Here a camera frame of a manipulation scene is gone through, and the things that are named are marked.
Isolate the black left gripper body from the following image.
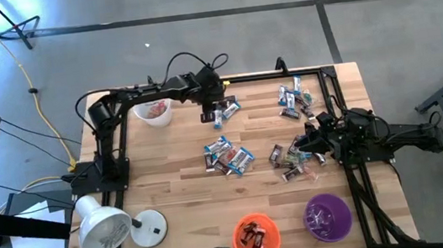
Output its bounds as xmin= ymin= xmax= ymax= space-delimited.
xmin=180 ymin=65 xmax=228 ymax=107

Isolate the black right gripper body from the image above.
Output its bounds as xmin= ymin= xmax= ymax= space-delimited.
xmin=313 ymin=124 xmax=349 ymax=160

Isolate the dark brown Hershey bar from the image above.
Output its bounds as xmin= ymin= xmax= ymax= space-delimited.
xmin=214 ymin=159 xmax=234 ymax=177
xmin=199 ymin=110 xmax=217 ymax=124
xmin=266 ymin=143 xmax=286 ymax=166
xmin=237 ymin=220 xmax=261 ymax=245
xmin=249 ymin=226 xmax=270 ymax=248
xmin=279 ymin=106 xmax=302 ymax=123
xmin=203 ymin=152 xmax=216 ymax=172
xmin=314 ymin=151 xmax=328 ymax=167
xmin=286 ymin=135 xmax=304 ymax=156
xmin=300 ymin=104 xmax=317 ymax=122
xmin=280 ymin=165 xmax=306 ymax=183
xmin=220 ymin=94 xmax=239 ymax=106

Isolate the red candy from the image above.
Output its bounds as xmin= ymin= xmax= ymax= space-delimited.
xmin=219 ymin=146 xmax=240 ymax=166
xmin=155 ymin=100 xmax=171 ymax=114

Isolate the orange candy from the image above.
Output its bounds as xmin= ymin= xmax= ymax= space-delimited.
xmin=145 ymin=105 xmax=161 ymax=119

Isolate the green wrapped candy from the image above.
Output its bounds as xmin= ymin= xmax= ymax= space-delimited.
xmin=300 ymin=89 xmax=315 ymax=106
xmin=284 ymin=152 xmax=306 ymax=167

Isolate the pink wrapped candy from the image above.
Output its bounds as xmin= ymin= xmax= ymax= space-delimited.
xmin=303 ymin=166 xmax=321 ymax=183

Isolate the white skull bucket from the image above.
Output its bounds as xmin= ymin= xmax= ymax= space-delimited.
xmin=132 ymin=98 xmax=175 ymax=131

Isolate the purple plastic bucket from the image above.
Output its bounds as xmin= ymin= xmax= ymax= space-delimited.
xmin=300 ymin=190 xmax=356 ymax=246

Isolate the white desk lamp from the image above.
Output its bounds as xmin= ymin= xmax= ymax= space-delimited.
xmin=72 ymin=185 xmax=171 ymax=248

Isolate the black tripod stand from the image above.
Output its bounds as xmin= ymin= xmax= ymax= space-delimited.
xmin=0 ymin=0 xmax=45 ymax=54

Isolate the dark grey board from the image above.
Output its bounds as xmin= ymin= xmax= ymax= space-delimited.
xmin=1 ymin=185 xmax=76 ymax=219

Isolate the black table beam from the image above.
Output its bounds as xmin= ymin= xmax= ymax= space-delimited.
xmin=0 ymin=198 xmax=74 ymax=248

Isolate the black frame bracket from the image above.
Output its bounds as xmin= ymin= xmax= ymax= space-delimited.
xmin=272 ymin=55 xmax=289 ymax=72

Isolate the yellow power cable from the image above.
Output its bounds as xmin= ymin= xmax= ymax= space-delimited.
xmin=0 ymin=0 xmax=82 ymax=198

